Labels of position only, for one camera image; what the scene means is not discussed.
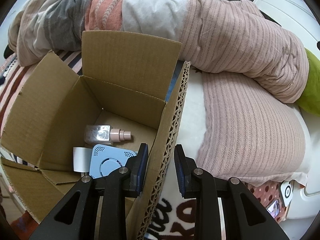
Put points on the green plush pillow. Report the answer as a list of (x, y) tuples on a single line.
[(309, 100)]

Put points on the blue square device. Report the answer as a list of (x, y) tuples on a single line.
[(105, 159)]

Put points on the clear pink-capped bottle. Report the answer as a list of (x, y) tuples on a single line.
[(105, 135)]

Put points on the striped fleece blanket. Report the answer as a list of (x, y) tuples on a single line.
[(126, 90)]

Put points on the white round-marker device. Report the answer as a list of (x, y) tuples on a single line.
[(286, 193)]

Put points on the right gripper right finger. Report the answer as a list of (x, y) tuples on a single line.
[(223, 206)]

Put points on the brown cardboard box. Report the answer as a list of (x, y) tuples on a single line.
[(125, 84)]

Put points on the white bed headboard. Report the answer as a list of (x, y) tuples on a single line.
[(295, 16)]

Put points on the striped pink grey duvet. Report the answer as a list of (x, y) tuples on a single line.
[(216, 35)]

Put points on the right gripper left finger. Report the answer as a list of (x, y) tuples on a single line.
[(96, 207)]

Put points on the pink ribbed pillow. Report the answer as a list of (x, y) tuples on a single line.
[(250, 134)]

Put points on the smartphone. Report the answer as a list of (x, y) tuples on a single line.
[(274, 208)]

